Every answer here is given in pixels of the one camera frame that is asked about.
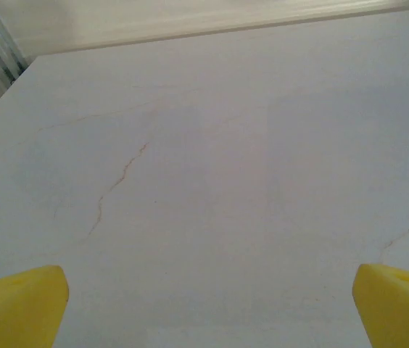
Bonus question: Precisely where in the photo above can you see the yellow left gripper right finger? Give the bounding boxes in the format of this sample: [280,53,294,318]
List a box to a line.
[352,263,409,348]

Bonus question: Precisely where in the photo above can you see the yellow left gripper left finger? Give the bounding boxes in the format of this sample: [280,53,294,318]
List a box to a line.
[0,265,70,348]

